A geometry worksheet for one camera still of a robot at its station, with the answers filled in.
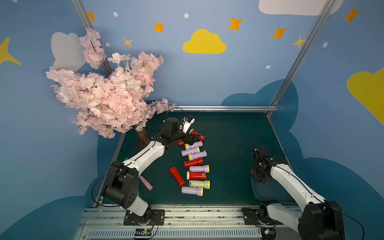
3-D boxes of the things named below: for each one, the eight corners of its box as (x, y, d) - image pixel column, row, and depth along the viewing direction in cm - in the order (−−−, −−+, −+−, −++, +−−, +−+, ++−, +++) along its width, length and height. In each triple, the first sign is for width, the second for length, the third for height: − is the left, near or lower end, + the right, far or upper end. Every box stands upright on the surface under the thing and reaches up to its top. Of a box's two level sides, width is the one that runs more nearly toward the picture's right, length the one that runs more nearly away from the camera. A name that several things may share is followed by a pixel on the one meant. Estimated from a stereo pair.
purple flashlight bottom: (181, 196, 82) (180, 194, 80) (181, 188, 85) (181, 186, 82) (203, 196, 82) (203, 194, 80) (202, 188, 85) (203, 186, 83)
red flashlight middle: (184, 168, 92) (184, 166, 90) (183, 162, 95) (183, 161, 93) (203, 163, 94) (203, 162, 92) (201, 158, 97) (202, 156, 95)
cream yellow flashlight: (188, 189, 85) (188, 187, 82) (188, 182, 87) (188, 180, 85) (210, 189, 85) (210, 187, 82) (209, 182, 87) (210, 180, 85)
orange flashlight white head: (186, 179, 87) (186, 178, 85) (186, 172, 90) (186, 171, 88) (206, 179, 87) (206, 178, 85) (205, 173, 90) (206, 171, 88)
